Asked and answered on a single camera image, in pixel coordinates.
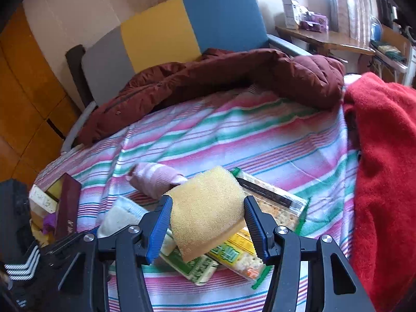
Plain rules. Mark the gold metal tin box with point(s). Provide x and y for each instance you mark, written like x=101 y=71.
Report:
x=66 y=191

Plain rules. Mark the purple box on table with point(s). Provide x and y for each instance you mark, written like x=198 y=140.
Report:
x=313 y=22

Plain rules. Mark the white box on table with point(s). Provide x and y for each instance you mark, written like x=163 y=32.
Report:
x=291 y=14

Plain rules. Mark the yellow cracker packet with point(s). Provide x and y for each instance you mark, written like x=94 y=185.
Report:
x=238 y=254

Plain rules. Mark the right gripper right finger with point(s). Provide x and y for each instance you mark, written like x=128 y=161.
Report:
x=332 y=284

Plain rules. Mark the white sock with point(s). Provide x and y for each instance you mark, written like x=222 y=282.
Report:
x=124 y=212

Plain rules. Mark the wooden side table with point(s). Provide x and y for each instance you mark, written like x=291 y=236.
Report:
x=325 y=42

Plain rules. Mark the maroon puffer jacket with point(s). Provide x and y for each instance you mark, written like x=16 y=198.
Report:
x=313 y=80

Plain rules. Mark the white tall carton box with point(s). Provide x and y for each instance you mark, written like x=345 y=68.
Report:
x=41 y=203

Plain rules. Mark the yellow sponge block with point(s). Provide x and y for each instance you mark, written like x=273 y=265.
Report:
x=207 y=210

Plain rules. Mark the pink rolled sock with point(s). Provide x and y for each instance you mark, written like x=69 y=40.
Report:
x=154 y=180

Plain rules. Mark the striped bed sheet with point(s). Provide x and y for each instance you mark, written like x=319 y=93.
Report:
x=301 y=150

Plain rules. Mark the green-edged cracker packet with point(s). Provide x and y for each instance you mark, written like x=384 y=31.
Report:
x=287 y=209

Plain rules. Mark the red fleece blanket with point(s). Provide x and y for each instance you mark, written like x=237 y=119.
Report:
x=383 y=251

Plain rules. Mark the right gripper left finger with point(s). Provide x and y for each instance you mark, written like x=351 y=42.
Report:
x=130 y=249

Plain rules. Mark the white shelf with items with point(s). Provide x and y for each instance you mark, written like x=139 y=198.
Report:
x=394 y=59

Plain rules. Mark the green tea box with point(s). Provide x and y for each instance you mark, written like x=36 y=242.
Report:
x=198 y=271

